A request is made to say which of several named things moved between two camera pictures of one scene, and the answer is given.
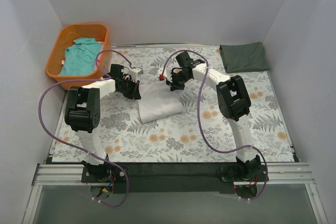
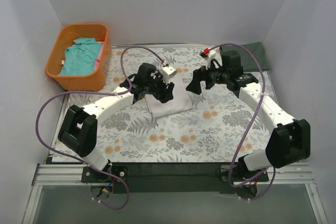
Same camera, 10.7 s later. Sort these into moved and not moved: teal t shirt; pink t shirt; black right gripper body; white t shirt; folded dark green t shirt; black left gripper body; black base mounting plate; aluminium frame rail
Moved: black left gripper body; black right gripper body; white t shirt
Not moved: black base mounting plate; aluminium frame rail; pink t shirt; folded dark green t shirt; teal t shirt
